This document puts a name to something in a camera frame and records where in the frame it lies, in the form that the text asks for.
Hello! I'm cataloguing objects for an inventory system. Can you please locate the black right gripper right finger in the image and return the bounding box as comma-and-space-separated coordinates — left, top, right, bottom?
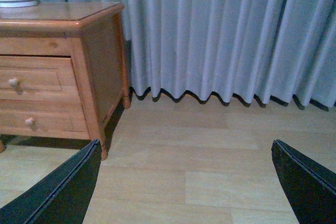
271, 140, 335, 223

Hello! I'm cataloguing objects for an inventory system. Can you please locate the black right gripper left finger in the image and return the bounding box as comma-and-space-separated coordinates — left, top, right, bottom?
1, 140, 101, 223

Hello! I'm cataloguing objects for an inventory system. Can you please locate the wooden drawer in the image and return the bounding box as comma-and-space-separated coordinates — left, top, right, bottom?
1, 100, 90, 140
1, 56, 80, 104

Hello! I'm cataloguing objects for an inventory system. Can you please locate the wooden nightstand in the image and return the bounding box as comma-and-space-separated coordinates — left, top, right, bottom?
1, 2, 130, 159

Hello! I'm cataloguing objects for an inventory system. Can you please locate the light grey curtain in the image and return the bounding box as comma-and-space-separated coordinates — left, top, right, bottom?
40, 0, 335, 108

